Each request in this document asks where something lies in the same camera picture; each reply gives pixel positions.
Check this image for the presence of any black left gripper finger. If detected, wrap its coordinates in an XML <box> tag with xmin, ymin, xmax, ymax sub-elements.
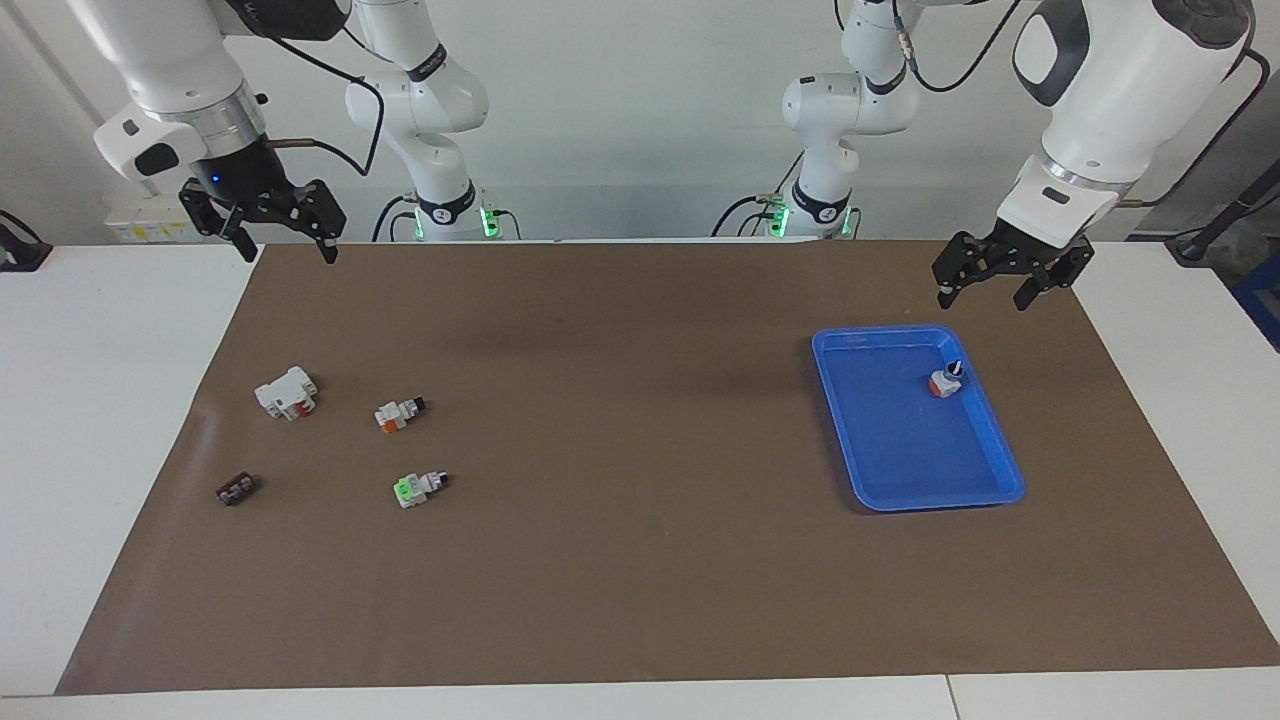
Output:
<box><xmin>1012</xmin><ymin>243</ymin><xmax>1096</xmax><ymax>312</ymax></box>
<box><xmin>931</xmin><ymin>231</ymin><xmax>993</xmax><ymax>310</ymax></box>

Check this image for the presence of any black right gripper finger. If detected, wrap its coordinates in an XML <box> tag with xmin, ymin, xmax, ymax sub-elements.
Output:
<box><xmin>290</xmin><ymin>179</ymin><xmax>348</xmax><ymax>266</ymax></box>
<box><xmin>179</xmin><ymin>180</ymin><xmax>258</xmax><ymax>264</ymax></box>

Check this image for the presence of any white power strip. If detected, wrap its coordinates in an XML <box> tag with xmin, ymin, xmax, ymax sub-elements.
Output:
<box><xmin>105</xmin><ymin>195</ymin><xmax>201</xmax><ymax>244</ymax></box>

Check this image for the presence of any white red circuit breaker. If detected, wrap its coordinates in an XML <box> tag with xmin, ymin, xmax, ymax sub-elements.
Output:
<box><xmin>254</xmin><ymin>366</ymin><xmax>321</xmax><ymax>422</ymax></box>

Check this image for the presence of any black stand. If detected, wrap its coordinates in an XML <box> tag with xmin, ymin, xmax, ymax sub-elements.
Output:
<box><xmin>1165</xmin><ymin>160</ymin><xmax>1280</xmax><ymax>266</ymax></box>

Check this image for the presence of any blue plastic tray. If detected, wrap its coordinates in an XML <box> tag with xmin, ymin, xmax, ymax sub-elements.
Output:
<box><xmin>811</xmin><ymin>324</ymin><xmax>1027</xmax><ymax>513</ymax></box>

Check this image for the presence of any black table clamp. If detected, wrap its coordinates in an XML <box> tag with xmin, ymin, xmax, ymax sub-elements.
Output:
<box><xmin>0</xmin><ymin>210</ymin><xmax>53</xmax><ymax>273</ymax></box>

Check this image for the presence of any blue box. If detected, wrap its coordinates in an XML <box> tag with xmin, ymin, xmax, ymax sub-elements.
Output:
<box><xmin>1232</xmin><ymin>250</ymin><xmax>1280</xmax><ymax>351</ymax></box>

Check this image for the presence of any brown table mat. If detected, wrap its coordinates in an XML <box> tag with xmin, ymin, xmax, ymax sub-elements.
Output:
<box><xmin>55</xmin><ymin>238</ymin><xmax>1280</xmax><ymax>696</ymax></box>

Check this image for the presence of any black base cable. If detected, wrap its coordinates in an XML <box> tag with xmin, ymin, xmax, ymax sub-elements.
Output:
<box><xmin>711</xmin><ymin>150</ymin><xmax>803</xmax><ymax>239</ymax></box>
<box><xmin>371</xmin><ymin>193</ymin><xmax>417</xmax><ymax>242</ymax></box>

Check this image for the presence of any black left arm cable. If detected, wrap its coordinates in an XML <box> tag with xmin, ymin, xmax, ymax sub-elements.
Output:
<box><xmin>890</xmin><ymin>0</ymin><xmax>1271</xmax><ymax>210</ymax></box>

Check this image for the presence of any white green switch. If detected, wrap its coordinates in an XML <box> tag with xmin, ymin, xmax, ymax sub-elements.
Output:
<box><xmin>393</xmin><ymin>470</ymin><xmax>451</xmax><ymax>509</ymax></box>

